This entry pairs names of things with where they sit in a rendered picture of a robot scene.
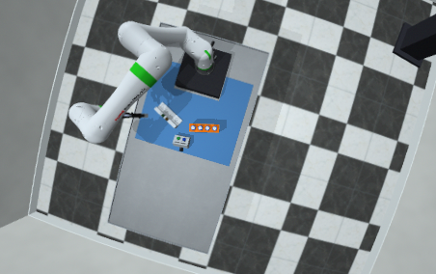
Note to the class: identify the orange tube rack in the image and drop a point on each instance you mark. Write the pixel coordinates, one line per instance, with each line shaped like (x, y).
(203, 125)

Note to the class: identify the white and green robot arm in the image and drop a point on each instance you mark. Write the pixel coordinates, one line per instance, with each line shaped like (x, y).
(154, 59)

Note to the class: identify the blue bench mat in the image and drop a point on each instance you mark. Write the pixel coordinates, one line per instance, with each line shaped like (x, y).
(228, 112)

